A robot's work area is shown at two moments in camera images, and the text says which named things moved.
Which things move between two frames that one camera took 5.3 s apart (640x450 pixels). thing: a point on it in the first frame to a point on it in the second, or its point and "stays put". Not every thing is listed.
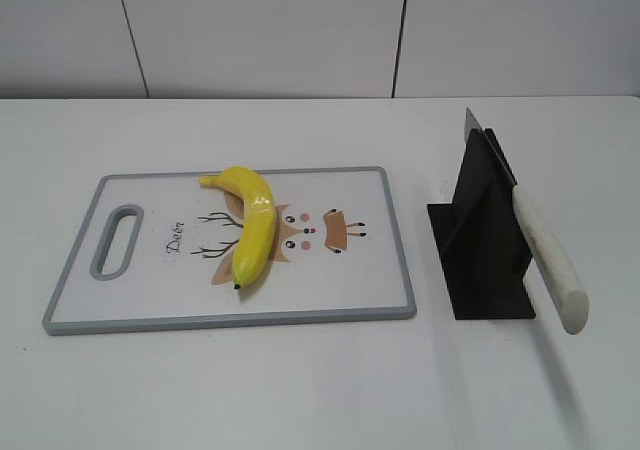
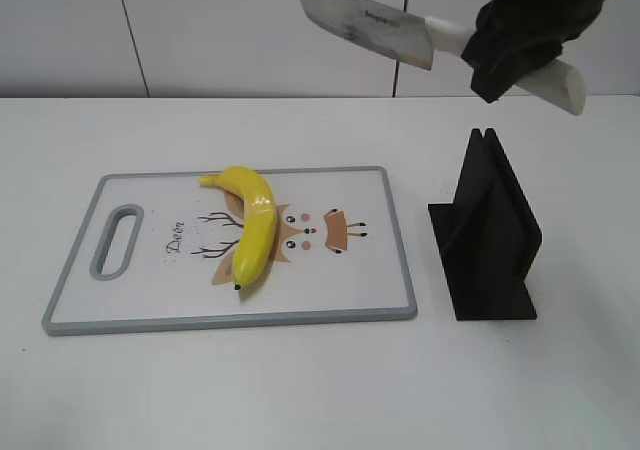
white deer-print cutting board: x=157 y=251 stays put
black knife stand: x=481 y=237 stays put
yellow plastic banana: x=259 y=220 stays put
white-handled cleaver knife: x=557 y=275 to x=412 y=38
